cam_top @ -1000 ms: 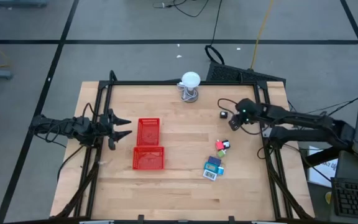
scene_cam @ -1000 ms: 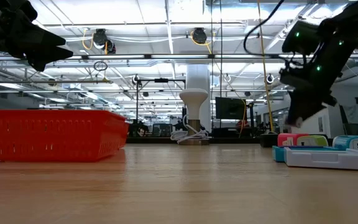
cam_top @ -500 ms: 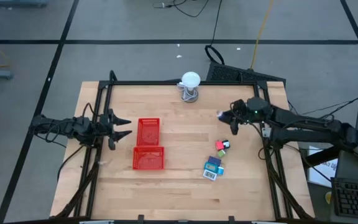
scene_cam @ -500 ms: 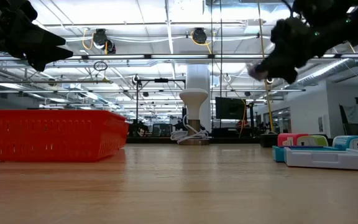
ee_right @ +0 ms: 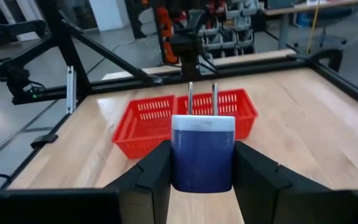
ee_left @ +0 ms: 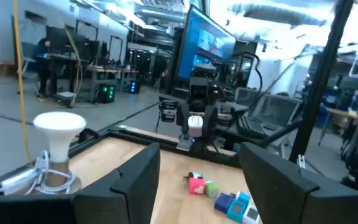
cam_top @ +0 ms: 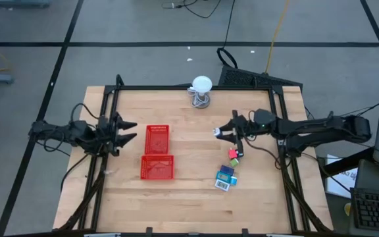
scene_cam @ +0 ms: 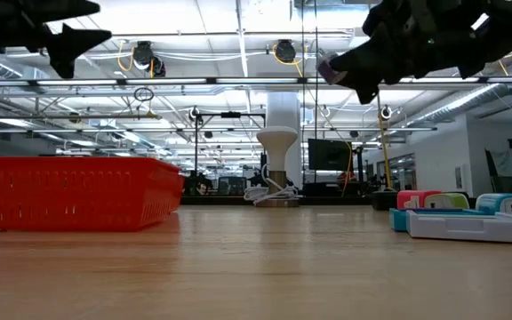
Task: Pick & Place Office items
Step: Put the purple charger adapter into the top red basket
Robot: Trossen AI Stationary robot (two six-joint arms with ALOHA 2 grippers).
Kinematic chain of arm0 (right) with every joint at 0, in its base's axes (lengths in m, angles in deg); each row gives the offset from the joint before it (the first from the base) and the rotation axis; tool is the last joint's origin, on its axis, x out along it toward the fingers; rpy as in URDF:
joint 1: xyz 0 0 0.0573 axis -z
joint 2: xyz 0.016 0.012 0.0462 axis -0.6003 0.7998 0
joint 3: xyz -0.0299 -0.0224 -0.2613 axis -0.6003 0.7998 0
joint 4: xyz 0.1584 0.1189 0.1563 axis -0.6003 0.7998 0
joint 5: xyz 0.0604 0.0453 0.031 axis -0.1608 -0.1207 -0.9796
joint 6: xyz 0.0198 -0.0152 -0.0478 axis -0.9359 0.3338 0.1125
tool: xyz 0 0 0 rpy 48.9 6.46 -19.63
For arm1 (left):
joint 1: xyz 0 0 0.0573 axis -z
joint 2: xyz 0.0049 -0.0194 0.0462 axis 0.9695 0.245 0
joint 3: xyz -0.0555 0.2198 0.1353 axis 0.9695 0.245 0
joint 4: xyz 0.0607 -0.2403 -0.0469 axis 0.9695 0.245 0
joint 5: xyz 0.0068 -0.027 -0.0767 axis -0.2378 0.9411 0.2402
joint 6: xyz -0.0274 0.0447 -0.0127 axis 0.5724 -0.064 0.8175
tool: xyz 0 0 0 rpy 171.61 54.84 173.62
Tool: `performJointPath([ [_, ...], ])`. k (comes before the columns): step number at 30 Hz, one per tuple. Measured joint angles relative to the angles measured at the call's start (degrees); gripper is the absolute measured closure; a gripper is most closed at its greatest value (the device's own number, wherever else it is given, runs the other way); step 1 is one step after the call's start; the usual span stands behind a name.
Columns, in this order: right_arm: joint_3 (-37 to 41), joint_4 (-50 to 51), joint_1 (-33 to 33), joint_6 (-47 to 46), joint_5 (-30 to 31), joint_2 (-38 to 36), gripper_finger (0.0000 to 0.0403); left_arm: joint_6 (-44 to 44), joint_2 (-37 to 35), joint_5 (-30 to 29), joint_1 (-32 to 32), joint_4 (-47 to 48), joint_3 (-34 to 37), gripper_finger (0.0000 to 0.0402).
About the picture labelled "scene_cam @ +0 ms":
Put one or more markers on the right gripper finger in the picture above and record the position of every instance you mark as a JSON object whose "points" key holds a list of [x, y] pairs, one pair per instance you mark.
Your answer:
{"points": [[367, 84], [367, 58]]}

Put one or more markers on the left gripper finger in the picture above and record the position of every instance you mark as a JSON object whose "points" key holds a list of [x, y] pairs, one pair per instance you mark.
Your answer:
{"points": [[71, 44], [60, 9]]}

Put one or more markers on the small purple block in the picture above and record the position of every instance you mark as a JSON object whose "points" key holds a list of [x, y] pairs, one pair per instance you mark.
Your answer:
{"points": [[327, 71]]}

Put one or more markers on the small black block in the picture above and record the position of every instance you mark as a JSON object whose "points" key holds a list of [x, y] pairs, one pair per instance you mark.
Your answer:
{"points": [[384, 201]]}

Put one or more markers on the small red block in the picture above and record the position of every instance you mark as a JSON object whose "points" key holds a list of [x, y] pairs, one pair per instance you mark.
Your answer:
{"points": [[429, 195]]}

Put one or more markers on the teal digital clock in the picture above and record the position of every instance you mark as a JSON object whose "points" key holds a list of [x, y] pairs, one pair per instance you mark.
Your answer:
{"points": [[398, 220]]}

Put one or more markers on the wide red plastic basket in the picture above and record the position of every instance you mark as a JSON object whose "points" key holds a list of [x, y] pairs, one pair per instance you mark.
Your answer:
{"points": [[69, 191]]}

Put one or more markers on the small green block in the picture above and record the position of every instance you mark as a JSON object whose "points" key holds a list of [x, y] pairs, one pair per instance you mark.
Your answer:
{"points": [[458, 201]]}

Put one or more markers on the white digital clock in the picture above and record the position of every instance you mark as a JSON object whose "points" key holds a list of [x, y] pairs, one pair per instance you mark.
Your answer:
{"points": [[460, 226]]}

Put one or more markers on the light blue digital clock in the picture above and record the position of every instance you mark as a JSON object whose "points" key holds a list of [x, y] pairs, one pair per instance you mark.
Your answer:
{"points": [[491, 202]]}

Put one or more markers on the black room monitor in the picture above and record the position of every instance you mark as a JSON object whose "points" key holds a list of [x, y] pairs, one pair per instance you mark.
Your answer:
{"points": [[329, 154]]}

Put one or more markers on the white round pillar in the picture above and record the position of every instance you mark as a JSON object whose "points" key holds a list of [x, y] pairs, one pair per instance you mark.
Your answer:
{"points": [[282, 111]]}

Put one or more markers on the white mushroom table lamp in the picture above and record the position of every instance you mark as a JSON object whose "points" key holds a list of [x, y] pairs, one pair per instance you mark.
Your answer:
{"points": [[277, 142]]}

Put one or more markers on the long ceiling light rail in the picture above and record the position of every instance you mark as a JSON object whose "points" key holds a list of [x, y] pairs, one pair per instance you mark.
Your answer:
{"points": [[256, 81]]}

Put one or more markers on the black metal stand frame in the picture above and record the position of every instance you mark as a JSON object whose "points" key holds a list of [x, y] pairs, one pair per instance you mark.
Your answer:
{"points": [[231, 114]]}

